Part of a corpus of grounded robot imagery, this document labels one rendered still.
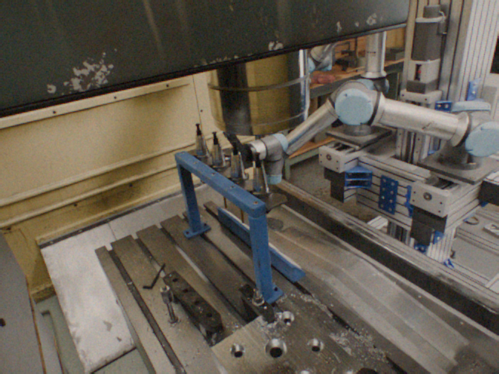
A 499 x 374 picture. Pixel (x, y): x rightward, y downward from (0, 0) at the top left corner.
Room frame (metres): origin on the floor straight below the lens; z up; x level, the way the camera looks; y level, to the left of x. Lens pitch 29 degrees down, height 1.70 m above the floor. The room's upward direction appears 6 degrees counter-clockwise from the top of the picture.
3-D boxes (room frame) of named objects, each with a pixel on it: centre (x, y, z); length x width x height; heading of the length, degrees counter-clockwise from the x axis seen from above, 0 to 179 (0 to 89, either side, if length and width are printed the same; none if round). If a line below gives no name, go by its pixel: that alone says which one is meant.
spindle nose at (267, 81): (0.58, -0.02, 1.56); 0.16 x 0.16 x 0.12
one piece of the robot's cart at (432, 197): (1.21, -0.79, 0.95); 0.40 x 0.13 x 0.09; 123
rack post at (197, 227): (1.12, 0.24, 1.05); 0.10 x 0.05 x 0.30; 122
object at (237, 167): (0.92, 0.05, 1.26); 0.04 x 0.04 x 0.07
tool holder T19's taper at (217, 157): (1.01, 0.11, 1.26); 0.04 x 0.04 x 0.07
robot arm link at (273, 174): (1.28, -0.07, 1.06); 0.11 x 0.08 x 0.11; 165
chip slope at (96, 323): (1.13, 0.33, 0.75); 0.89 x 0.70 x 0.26; 122
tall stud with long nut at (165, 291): (0.71, 0.27, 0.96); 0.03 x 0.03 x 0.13
